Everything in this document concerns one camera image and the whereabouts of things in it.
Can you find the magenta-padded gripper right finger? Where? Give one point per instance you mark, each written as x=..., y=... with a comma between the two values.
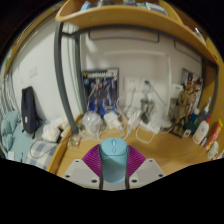
x=145, y=170

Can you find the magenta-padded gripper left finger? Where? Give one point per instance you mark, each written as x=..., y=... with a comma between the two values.
x=83, y=170

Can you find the light blue computer mouse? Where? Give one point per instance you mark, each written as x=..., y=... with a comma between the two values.
x=113, y=160

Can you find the white power strip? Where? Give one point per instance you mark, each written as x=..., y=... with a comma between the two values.
x=150, y=127

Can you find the plaid bed sheet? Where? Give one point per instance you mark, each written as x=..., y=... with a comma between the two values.
x=41, y=155

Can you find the clear plastic bag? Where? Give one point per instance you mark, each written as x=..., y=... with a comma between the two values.
x=91, y=122

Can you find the white crumpled bag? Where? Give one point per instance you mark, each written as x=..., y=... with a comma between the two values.
x=51, y=131

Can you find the white desk lamp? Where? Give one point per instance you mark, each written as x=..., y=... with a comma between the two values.
x=166, y=122

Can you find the small white desk clock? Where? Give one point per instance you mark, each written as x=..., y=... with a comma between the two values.
x=186, y=133

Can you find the white charger block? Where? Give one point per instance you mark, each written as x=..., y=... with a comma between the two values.
x=111, y=120

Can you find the grey metal cup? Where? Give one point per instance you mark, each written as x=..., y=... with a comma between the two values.
x=147, y=106

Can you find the white pump bottle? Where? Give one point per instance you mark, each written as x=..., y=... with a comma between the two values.
x=201, y=131

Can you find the golden robot figure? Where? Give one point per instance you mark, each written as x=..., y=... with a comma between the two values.
x=183, y=106

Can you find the black backpack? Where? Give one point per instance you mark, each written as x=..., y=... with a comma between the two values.
x=30, y=110

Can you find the blue model kit box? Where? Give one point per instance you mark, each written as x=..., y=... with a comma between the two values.
x=100, y=90

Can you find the blue spray bottle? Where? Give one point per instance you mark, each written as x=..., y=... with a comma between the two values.
x=204, y=111

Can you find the teal blanket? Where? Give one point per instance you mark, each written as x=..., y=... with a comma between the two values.
x=8, y=128

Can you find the colourful model kit box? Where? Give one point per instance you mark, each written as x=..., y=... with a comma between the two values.
x=191, y=76

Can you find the wooden shelf unit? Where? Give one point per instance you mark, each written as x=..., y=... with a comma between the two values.
x=133, y=18

